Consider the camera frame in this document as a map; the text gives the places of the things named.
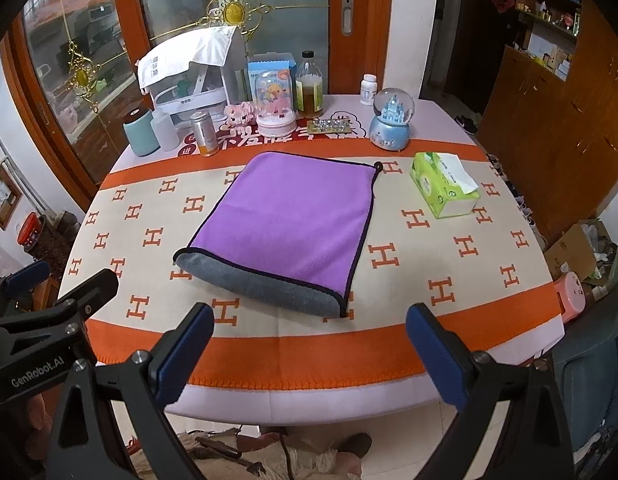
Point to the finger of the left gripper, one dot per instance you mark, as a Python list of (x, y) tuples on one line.
[(85, 299), (16, 285)]

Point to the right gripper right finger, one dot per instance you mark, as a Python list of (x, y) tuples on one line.
[(534, 441)]

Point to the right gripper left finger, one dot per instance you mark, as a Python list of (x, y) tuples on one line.
[(86, 442)]

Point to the purple and grey towel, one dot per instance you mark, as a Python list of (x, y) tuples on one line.
[(287, 232)]

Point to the orange beige patterned tablecloth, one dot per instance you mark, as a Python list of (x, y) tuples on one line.
[(483, 275)]

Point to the pink piggy stool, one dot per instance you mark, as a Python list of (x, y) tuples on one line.
[(572, 298)]

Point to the teal cylindrical speaker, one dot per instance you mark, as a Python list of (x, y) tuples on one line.
[(138, 131)]

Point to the translucent white plastic bottle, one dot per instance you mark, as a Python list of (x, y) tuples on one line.
[(166, 134)]

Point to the silver orange can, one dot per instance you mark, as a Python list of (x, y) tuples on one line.
[(205, 133)]

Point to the cardboard box on floor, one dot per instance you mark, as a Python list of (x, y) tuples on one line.
[(586, 249)]

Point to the pink plush toy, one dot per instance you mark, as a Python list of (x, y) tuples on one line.
[(240, 114)]

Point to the white appliance with cloth cover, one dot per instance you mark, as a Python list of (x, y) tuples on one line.
[(204, 69)]

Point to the pink duck snow globe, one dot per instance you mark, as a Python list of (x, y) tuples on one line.
[(275, 114)]

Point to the green tissue pack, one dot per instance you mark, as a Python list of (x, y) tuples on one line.
[(444, 184)]

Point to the blister pill pack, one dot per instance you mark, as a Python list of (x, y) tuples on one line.
[(328, 126)]

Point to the blue cardboard box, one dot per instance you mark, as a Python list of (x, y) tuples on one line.
[(259, 63)]

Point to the glass bottle amber liquid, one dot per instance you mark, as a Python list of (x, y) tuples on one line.
[(309, 86)]

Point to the brown wooden cabinet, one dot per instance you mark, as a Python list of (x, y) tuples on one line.
[(555, 128)]

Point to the blue castle snow globe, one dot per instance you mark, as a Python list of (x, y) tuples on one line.
[(390, 126)]

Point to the white pill bottle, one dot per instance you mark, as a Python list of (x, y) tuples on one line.
[(368, 89)]

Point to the silver door handle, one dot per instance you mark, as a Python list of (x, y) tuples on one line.
[(346, 17)]

